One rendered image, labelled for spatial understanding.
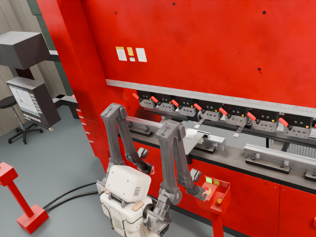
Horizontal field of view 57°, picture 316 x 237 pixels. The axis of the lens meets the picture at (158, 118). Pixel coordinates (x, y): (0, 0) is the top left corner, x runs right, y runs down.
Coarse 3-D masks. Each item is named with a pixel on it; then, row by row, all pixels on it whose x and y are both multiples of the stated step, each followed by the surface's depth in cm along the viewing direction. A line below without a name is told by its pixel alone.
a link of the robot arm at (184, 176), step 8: (184, 128) 142; (176, 136) 144; (184, 136) 144; (176, 144) 147; (176, 152) 150; (184, 152) 153; (176, 160) 154; (184, 160) 155; (184, 168) 157; (184, 176) 158; (184, 184) 162
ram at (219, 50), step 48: (96, 0) 219; (144, 0) 194; (192, 0) 174; (240, 0) 158; (288, 0) 144; (96, 48) 249; (144, 48) 217; (192, 48) 192; (240, 48) 173; (288, 48) 157; (192, 96) 216; (240, 96) 191; (288, 96) 172
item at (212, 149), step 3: (198, 144) 239; (201, 144) 238; (195, 147) 238; (198, 147) 236; (201, 147) 235; (204, 147) 235; (210, 147) 233; (213, 147) 233; (201, 150) 236; (204, 150) 234; (207, 150) 232; (210, 150) 230; (213, 150) 230; (210, 153) 232
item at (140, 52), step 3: (135, 48) 222; (138, 48) 221; (141, 48) 219; (138, 51) 222; (141, 51) 220; (144, 51) 219; (138, 54) 224; (141, 54) 222; (144, 54) 220; (138, 57) 226; (141, 57) 224; (144, 57) 222; (141, 60) 226; (144, 60) 224
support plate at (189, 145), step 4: (196, 136) 233; (200, 136) 232; (184, 140) 232; (188, 140) 231; (192, 140) 230; (196, 140) 229; (184, 144) 227; (188, 144) 227; (192, 144) 226; (184, 148) 224; (188, 148) 223; (192, 148) 222; (188, 152) 219
